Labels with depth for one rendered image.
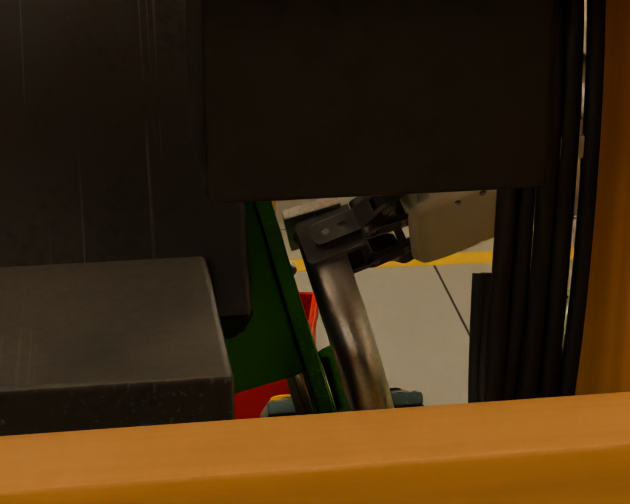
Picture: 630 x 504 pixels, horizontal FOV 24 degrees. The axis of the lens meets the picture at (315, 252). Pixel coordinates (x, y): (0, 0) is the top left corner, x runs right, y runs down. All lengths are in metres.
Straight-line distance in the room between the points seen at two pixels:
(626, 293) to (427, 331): 3.13
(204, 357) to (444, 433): 0.19
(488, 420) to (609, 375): 0.10
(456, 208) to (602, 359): 0.25
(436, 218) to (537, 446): 0.35
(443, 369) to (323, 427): 2.98
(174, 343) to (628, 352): 0.26
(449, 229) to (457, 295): 3.07
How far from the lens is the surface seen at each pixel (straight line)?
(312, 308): 1.66
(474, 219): 0.99
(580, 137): 0.73
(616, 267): 0.72
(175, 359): 0.80
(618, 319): 0.72
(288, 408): 1.37
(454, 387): 3.54
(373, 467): 0.63
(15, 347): 0.83
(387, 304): 3.99
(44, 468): 0.63
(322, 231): 0.97
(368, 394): 0.97
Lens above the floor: 1.58
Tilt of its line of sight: 21 degrees down
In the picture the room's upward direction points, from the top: straight up
